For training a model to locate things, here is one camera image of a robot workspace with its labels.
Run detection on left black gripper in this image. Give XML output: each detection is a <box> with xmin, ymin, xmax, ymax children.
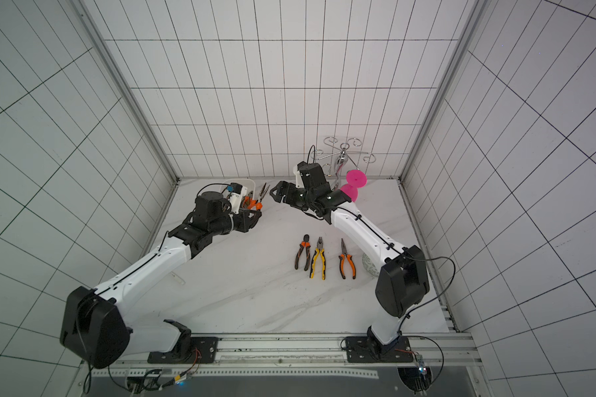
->
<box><xmin>211</xmin><ymin>207</ymin><xmax>262</xmax><ymax>236</ymax></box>

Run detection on orange combination pliers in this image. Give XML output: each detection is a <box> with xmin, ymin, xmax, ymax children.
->
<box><xmin>241</xmin><ymin>182</ymin><xmax>269</xmax><ymax>211</ymax></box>

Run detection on white plastic storage box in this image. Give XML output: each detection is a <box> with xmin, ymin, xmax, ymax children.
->
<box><xmin>225</xmin><ymin>178</ymin><xmax>256</xmax><ymax>197</ymax></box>

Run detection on orange diagonal cutting pliers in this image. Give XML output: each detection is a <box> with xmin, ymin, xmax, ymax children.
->
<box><xmin>294</xmin><ymin>234</ymin><xmax>311</xmax><ymax>271</ymax></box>

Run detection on yellow combination pliers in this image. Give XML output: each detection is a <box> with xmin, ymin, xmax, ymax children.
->
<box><xmin>310</xmin><ymin>237</ymin><xmax>327</xmax><ymax>281</ymax></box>

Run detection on orange long nose pliers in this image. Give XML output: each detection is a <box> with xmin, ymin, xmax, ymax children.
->
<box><xmin>339</xmin><ymin>239</ymin><xmax>357</xmax><ymax>280</ymax></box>

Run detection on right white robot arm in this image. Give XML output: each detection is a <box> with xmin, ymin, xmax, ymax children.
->
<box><xmin>270</xmin><ymin>181</ymin><xmax>430</xmax><ymax>347</ymax></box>

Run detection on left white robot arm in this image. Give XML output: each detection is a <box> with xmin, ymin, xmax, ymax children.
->
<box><xmin>59</xmin><ymin>191</ymin><xmax>262</xmax><ymax>369</ymax></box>

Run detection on lower pink cup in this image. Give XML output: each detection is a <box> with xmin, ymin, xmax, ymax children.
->
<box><xmin>339</xmin><ymin>184</ymin><xmax>359</xmax><ymax>202</ymax></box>

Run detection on pink cup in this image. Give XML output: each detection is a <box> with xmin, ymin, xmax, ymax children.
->
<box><xmin>346</xmin><ymin>170</ymin><xmax>368</xmax><ymax>189</ymax></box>
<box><xmin>339</xmin><ymin>184</ymin><xmax>359</xmax><ymax>202</ymax></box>

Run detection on upper pink cup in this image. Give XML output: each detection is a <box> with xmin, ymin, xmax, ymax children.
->
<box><xmin>346</xmin><ymin>170</ymin><xmax>368</xmax><ymax>189</ymax></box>

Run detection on chrome cup holder stand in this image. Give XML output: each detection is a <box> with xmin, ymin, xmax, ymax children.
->
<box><xmin>306</xmin><ymin>136</ymin><xmax>376</xmax><ymax>190</ymax></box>

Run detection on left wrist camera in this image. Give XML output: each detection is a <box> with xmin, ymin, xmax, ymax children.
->
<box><xmin>227</xmin><ymin>182</ymin><xmax>243</xmax><ymax>214</ymax></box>

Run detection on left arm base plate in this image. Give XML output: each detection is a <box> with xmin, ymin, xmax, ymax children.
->
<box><xmin>147</xmin><ymin>337</ymin><xmax>219</xmax><ymax>366</ymax></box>

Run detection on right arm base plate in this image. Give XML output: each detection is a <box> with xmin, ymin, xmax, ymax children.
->
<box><xmin>341</xmin><ymin>336</ymin><xmax>415</xmax><ymax>364</ymax></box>

